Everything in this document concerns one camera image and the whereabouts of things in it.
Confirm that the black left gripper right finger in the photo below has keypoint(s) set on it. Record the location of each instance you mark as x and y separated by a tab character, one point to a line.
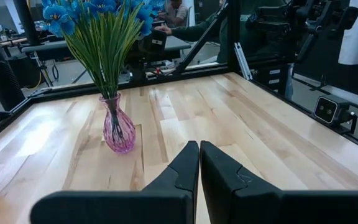
275	208

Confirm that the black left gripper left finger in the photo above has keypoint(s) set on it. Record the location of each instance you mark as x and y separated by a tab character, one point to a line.
120	208

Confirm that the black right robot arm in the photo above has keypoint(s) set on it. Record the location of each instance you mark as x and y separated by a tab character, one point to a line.
149	46

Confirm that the purple glass vase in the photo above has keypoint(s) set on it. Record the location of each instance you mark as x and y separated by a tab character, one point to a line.
119	130

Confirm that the black drawer unit white labels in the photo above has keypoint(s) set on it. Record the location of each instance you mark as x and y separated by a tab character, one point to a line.
272	79

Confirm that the silver aluminium bar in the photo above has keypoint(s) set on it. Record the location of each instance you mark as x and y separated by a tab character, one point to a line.
242	62

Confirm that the black tower fan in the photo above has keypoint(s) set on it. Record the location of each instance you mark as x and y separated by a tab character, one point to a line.
2	81

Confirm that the grey desk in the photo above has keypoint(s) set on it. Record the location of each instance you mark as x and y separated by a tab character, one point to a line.
179	43

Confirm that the person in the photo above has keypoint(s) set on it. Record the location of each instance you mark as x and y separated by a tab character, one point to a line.
177	12
194	32

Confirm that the black table-level camera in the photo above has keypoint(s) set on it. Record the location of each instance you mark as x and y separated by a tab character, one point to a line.
331	109

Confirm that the black aluminium table frame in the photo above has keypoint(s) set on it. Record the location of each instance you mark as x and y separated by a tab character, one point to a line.
73	88

